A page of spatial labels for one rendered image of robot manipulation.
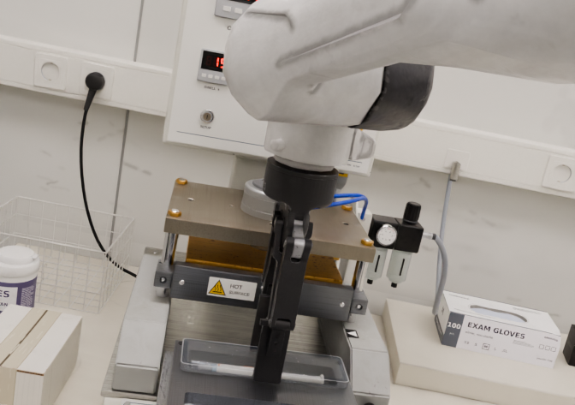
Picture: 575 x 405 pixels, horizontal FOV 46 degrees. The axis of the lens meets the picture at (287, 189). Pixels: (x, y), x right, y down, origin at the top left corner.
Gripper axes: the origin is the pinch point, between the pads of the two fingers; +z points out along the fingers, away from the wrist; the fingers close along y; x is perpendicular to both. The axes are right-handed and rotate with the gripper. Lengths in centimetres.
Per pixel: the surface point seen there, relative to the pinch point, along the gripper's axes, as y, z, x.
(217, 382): 3.8, 3.6, -5.1
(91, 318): -53, 27, -25
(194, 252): -15.8, -3.1, -9.2
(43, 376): -18.9, 19.2, -26.9
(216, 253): -16.6, -3.1, -6.3
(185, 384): 5.0, 3.6, -8.5
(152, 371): -2.6, 6.9, -12.0
